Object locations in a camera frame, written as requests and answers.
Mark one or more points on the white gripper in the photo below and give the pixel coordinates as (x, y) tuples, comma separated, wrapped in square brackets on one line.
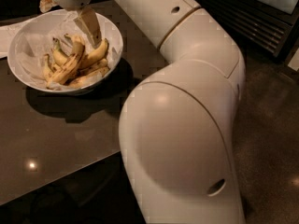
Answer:
[(85, 18)]

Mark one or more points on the long spotted banana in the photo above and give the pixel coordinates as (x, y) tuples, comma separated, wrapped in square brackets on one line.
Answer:
[(70, 67)]

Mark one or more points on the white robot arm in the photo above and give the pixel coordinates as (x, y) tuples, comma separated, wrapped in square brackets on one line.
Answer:
[(176, 126)]

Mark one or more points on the white bowl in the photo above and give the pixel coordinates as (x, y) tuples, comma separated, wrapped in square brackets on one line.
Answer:
[(34, 39)]

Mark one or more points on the green tipped banana left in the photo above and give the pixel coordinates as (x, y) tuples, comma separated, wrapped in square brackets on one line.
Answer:
[(57, 53)]

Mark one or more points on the yellow banana upper right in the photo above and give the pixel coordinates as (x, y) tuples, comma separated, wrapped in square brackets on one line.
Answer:
[(96, 55)]

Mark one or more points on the small banana far left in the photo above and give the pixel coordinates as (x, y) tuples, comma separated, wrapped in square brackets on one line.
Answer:
[(47, 72)]

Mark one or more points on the banana middle right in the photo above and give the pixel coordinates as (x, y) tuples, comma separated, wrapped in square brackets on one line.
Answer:
[(100, 66)]

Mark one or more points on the banana bottom right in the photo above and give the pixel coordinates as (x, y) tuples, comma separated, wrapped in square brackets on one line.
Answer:
[(89, 79)]

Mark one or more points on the white cloth on table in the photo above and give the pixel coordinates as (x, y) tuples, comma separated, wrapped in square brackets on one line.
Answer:
[(7, 33)]

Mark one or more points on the black louvered appliance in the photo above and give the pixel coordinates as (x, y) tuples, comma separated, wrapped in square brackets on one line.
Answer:
[(270, 24)]

